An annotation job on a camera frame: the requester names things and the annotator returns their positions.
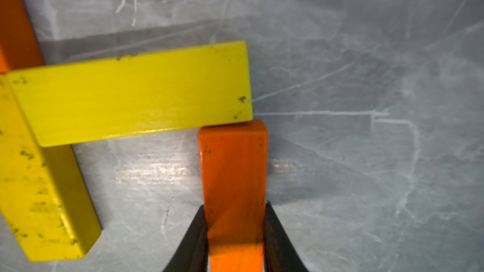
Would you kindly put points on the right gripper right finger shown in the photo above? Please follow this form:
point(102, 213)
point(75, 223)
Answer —
point(279, 253)

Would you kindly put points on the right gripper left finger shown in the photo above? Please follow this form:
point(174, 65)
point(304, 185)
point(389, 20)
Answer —
point(193, 251)

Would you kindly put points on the yellow block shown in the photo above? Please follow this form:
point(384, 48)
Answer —
point(136, 94)
point(44, 199)

